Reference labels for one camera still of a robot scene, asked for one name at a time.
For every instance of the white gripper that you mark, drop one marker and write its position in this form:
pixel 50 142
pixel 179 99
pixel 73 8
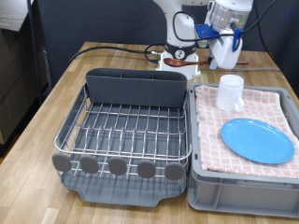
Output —
pixel 225 53

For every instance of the white mug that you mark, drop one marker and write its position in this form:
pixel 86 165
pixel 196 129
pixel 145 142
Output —
pixel 229 93

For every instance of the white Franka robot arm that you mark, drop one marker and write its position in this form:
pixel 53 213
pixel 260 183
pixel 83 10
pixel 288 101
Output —
pixel 180 28

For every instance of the pink checked dish towel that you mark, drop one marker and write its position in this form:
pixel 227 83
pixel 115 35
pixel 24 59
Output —
pixel 215 149

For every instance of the grey dish drying rack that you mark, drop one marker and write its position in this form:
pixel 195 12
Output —
pixel 124 193

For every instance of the grey plastic crate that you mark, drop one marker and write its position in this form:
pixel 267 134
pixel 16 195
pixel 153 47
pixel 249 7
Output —
pixel 249 196

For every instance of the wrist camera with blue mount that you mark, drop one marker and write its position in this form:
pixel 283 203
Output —
pixel 204 31

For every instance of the grey cutlery holder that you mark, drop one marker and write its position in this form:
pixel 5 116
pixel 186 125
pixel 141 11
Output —
pixel 137 88

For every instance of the brown cardboard box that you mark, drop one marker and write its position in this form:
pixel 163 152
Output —
pixel 15 93

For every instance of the blue plate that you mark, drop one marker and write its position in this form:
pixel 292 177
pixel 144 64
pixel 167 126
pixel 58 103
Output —
pixel 258 141

